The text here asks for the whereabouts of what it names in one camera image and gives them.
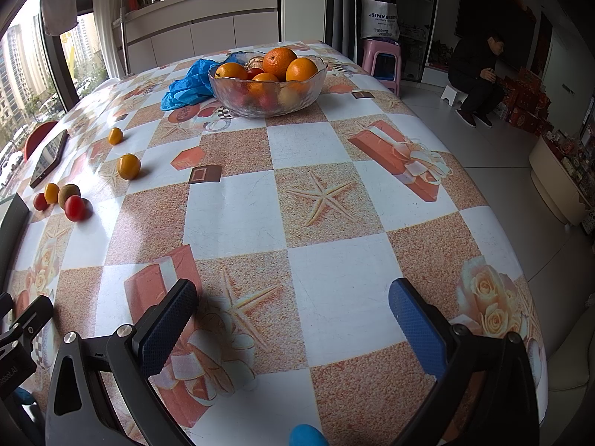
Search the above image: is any red apple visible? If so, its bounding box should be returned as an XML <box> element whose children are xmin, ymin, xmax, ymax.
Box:
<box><xmin>64</xmin><ymin>195</ymin><xmax>86</xmax><ymax>222</ymax></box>

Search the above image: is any grey curtain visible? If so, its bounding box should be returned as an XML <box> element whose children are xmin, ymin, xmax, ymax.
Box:
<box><xmin>324</xmin><ymin>0</ymin><xmax>361</xmax><ymax>63</ymax></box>

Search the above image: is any white pole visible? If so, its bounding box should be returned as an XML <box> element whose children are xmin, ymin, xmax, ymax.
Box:
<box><xmin>116</xmin><ymin>0</ymin><xmax>128</xmax><ymax>77</ymax></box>

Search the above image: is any blue plastic bag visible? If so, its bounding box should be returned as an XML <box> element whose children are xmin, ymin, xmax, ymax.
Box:
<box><xmin>161</xmin><ymin>51</ymin><xmax>249</xmax><ymax>111</ymax></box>

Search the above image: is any white counter cabinet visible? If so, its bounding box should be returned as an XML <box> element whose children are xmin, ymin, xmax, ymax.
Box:
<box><xmin>112</xmin><ymin>0</ymin><xmax>283</xmax><ymax>75</ymax></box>

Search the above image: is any black television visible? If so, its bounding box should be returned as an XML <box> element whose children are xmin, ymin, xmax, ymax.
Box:
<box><xmin>454</xmin><ymin>0</ymin><xmax>537</xmax><ymax>72</ymax></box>

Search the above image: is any clear glass bowl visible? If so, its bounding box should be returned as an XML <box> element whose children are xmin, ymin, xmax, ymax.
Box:
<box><xmin>208</xmin><ymin>51</ymin><xmax>329</xmax><ymax>118</ymax></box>

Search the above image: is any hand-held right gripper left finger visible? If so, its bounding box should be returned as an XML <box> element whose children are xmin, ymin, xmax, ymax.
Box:
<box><xmin>45</xmin><ymin>279</ymin><xmax>198</xmax><ymax>446</ymax></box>

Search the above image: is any black tablet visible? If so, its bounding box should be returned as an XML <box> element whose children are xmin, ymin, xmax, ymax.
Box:
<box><xmin>29</xmin><ymin>129</ymin><xmax>70</xmax><ymax>189</ymax></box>

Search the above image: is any small white step stool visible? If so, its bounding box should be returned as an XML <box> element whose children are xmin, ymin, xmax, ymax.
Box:
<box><xmin>439</xmin><ymin>84</ymin><xmax>469</xmax><ymax>107</ymax></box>

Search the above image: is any glass display cabinet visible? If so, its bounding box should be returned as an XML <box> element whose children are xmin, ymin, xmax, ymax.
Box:
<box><xmin>358</xmin><ymin>0</ymin><xmax>442</xmax><ymax>84</ymax></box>

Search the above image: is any pink plastic stool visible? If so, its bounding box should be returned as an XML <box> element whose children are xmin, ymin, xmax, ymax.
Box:
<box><xmin>360</xmin><ymin>39</ymin><xmax>402</xmax><ymax>98</ymax></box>

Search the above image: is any red chair back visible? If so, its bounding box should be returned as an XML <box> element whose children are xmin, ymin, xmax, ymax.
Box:
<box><xmin>23</xmin><ymin>121</ymin><xmax>60</xmax><ymax>161</ymax></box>

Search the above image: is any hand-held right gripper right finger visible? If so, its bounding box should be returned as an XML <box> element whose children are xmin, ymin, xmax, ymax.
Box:
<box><xmin>388</xmin><ymin>278</ymin><xmax>540</xmax><ymax>446</ymax></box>

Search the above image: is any grey hanging towel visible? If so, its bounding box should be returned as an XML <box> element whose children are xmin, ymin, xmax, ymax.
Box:
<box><xmin>41</xmin><ymin>0</ymin><xmax>79</xmax><ymax>35</ymax></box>

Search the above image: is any white curved stand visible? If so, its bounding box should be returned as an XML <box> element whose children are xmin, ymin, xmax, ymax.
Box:
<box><xmin>529</xmin><ymin>137</ymin><xmax>587</xmax><ymax>226</ymax></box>

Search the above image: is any person's right hand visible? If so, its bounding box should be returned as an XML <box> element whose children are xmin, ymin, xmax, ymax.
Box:
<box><xmin>289</xmin><ymin>424</ymin><xmax>326</xmax><ymax>446</ymax></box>

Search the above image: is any cream sofa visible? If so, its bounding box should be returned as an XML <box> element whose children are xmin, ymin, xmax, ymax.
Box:
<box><xmin>541</xmin><ymin>320</ymin><xmax>595</xmax><ymax>446</ymax></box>

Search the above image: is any white printed bag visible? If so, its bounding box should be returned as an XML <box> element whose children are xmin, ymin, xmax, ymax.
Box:
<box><xmin>361</xmin><ymin>0</ymin><xmax>401</xmax><ymax>42</ymax></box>

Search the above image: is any orange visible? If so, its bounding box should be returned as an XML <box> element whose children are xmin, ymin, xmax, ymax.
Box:
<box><xmin>285</xmin><ymin>57</ymin><xmax>319</xmax><ymax>84</ymax></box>
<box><xmin>215</xmin><ymin>62</ymin><xmax>249</xmax><ymax>81</ymax></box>
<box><xmin>263</xmin><ymin>47</ymin><xmax>298</xmax><ymax>81</ymax></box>
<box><xmin>250</xmin><ymin>72</ymin><xmax>280</xmax><ymax>91</ymax></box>

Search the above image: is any stack of red gift boxes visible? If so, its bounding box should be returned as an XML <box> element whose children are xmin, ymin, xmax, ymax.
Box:
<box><xmin>497</xmin><ymin>67</ymin><xmax>556</xmax><ymax>136</ymax></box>

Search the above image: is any yellowish pear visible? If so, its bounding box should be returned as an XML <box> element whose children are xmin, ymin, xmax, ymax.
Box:
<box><xmin>277</xmin><ymin>86</ymin><xmax>302</xmax><ymax>109</ymax></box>

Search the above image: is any stack of packaged goods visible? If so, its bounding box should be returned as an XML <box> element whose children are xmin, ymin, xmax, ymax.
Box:
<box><xmin>541</xmin><ymin>127</ymin><xmax>595</xmax><ymax>196</ymax></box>

